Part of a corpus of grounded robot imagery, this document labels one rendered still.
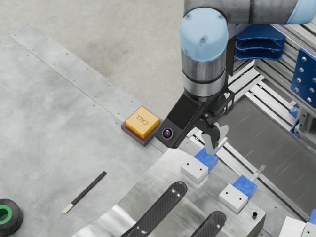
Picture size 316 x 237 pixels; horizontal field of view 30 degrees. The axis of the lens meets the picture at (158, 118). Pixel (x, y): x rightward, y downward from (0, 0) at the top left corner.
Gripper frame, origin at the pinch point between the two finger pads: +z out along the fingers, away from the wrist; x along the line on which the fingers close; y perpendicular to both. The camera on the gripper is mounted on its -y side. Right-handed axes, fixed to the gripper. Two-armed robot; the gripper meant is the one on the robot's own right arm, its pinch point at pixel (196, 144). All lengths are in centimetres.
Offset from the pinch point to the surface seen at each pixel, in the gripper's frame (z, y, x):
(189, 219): 12.2, -9.7, -6.3
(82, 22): 101, 59, 119
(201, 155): 10.5, 2.9, 1.2
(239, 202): 9.1, -1.0, -12.6
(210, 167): 11.0, 2.2, -2.1
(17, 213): 17.3, -32.6, 25.8
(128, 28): 101, 70, 100
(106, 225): 10.9, -22.4, 5.8
